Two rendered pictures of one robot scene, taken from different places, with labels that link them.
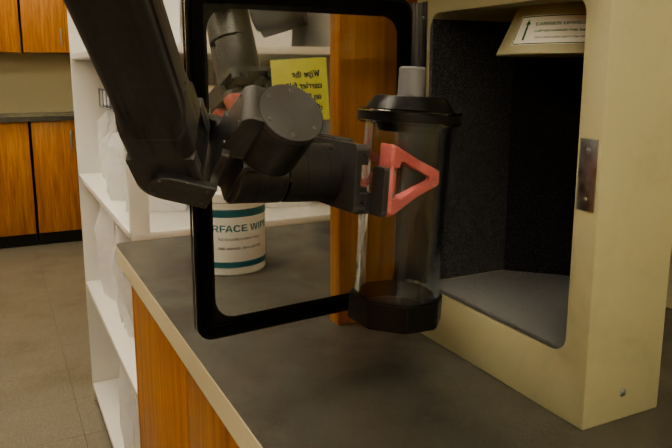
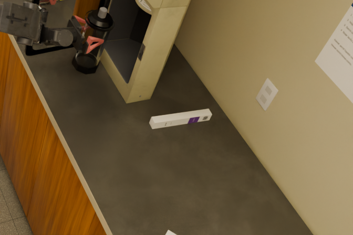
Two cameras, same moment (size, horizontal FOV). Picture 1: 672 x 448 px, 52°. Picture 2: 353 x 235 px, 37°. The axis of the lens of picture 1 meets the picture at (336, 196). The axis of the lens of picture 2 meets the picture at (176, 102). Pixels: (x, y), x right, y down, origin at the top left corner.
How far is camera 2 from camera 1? 1.39 m
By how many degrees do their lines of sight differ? 36
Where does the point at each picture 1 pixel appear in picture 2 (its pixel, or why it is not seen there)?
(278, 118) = (61, 40)
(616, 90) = (153, 37)
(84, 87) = not seen: outside the picture
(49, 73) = not seen: outside the picture
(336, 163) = (75, 37)
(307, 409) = (55, 83)
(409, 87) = (101, 15)
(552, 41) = (146, 8)
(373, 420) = (73, 90)
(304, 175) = not seen: hidden behind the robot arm
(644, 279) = (152, 74)
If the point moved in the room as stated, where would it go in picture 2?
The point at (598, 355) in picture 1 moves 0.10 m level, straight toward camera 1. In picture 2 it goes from (134, 89) to (124, 104)
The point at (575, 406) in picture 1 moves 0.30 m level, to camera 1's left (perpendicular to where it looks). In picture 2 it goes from (126, 97) to (48, 84)
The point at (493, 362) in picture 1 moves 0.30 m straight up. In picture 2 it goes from (112, 76) to (130, 17)
